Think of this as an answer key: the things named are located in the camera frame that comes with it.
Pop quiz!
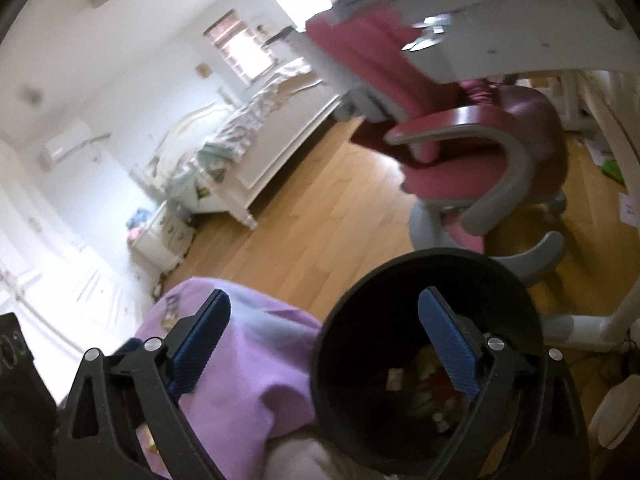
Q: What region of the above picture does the white round object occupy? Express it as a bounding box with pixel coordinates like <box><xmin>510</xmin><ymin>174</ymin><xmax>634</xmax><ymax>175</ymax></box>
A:
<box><xmin>587</xmin><ymin>375</ymin><xmax>640</xmax><ymax>448</ymax></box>

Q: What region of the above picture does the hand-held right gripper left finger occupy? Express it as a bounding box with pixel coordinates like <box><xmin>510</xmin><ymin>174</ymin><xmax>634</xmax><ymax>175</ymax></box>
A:
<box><xmin>55</xmin><ymin>289</ymin><xmax>232</xmax><ymax>480</ymax></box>

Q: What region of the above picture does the white air conditioner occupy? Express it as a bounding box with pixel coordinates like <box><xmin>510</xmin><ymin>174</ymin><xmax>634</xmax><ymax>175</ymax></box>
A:
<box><xmin>41</xmin><ymin>121</ymin><xmax>96</xmax><ymax>163</ymax></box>

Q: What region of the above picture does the purple tablecloth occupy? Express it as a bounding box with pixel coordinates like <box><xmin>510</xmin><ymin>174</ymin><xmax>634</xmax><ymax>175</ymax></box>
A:
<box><xmin>135</xmin><ymin>277</ymin><xmax>326</xmax><ymax>480</ymax></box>

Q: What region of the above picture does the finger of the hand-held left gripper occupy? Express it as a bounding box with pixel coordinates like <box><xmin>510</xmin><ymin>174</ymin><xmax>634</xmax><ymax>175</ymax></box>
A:
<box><xmin>119</xmin><ymin>337</ymin><xmax>146</xmax><ymax>361</ymax></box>

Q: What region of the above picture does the pink grey study chair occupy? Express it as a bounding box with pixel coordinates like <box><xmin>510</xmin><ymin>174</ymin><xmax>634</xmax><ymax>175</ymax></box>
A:
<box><xmin>305</xmin><ymin>7</ymin><xmax>568</xmax><ymax>286</ymax></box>

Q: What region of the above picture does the white wardrobe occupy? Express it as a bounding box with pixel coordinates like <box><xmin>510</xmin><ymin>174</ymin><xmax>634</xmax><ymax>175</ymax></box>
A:
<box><xmin>0</xmin><ymin>140</ymin><xmax>156</xmax><ymax>361</ymax></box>

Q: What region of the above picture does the white wooden bed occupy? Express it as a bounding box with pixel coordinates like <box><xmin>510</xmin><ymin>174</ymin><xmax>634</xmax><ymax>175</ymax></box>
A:
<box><xmin>150</xmin><ymin>57</ymin><xmax>346</xmax><ymax>231</ymax></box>

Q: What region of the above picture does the window with red blind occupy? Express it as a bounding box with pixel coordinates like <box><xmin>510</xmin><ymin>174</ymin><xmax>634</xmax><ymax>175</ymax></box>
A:
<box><xmin>204</xmin><ymin>10</ymin><xmax>276</xmax><ymax>83</ymax></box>

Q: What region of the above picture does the white cloth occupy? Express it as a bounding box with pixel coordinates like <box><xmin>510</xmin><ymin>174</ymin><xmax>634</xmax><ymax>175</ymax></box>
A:
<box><xmin>267</xmin><ymin>430</ymin><xmax>351</xmax><ymax>480</ymax></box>

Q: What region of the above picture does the black trash bin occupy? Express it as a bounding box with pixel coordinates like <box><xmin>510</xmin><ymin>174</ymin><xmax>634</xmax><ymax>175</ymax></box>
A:
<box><xmin>309</xmin><ymin>249</ymin><xmax>543</xmax><ymax>476</ymax></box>

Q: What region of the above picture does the white nightstand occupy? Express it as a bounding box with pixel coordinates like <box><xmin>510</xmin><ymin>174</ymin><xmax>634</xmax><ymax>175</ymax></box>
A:
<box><xmin>131</xmin><ymin>207</ymin><xmax>196</xmax><ymax>273</ymax></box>

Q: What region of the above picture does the floral bed quilt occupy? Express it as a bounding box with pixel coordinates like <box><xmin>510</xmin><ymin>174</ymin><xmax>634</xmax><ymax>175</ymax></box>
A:
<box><xmin>165</xmin><ymin>57</ymin><xmax>321</xmax><ymax>201</ymax></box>

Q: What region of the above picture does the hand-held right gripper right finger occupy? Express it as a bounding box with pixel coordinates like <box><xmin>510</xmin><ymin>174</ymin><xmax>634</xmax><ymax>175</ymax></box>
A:
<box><xmin>417</xmin><ymin>287</ymin><xmax>591</xmax><ymax>480</ymax></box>

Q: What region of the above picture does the white study desk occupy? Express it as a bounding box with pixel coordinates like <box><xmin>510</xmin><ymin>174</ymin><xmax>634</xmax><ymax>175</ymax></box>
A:
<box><xmin>400</xmin><ymin>0</ymin><xmax>640</xmax><ymax>346</ymax></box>

